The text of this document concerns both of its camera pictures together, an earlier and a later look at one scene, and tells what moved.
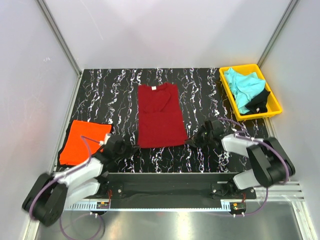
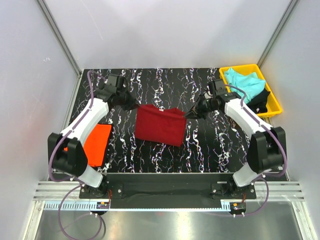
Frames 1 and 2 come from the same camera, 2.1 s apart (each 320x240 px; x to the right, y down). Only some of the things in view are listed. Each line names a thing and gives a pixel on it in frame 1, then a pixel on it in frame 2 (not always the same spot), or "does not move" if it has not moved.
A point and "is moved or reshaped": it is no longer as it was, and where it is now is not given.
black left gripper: [130, 149] -> [132, 104]
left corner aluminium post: [59, 36] does not move
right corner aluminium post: [291, 5] does not move
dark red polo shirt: [160, 119] is moved or reshaped
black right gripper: [193, 141] -> [196, 112]
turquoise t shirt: [244, 87] does not move
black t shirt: [258, 104] does not move
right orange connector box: [237, 207] does not move
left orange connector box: [102, 205] does not move
